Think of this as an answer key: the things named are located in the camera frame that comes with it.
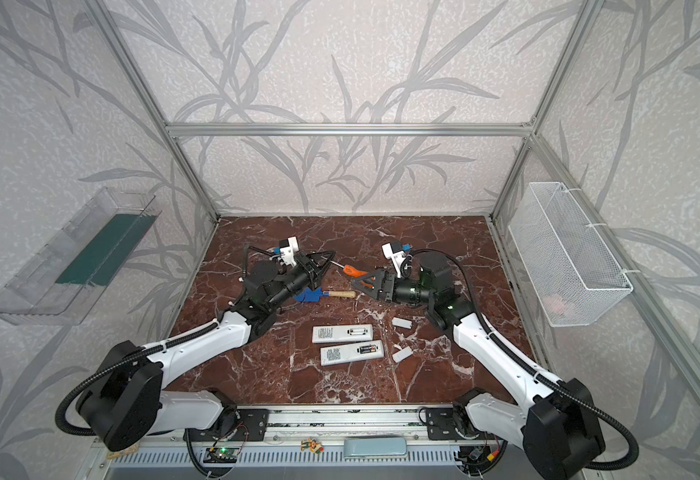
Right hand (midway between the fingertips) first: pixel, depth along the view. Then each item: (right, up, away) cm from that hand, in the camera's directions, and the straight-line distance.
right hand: (361, 278), depth 71 cm
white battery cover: (+11, -17, +21) cm, 29 cm away
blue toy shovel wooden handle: (-7, -9, +26) cm, 28 cm away
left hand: (-5, +8, +2) cm, 10 cm away
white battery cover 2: (+11, -24, +15) cm, 30 cm away
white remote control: (-6, -19, +18) cm, 27 cm away
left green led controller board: (-34, -43, +1) cm, 55 cm away
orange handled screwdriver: (-2, +1, +2) cm, 3 cm away
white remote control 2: (-4, -23, +14) cm, 28 cm away
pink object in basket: (+48, -7, +2) cm, 49 cm away
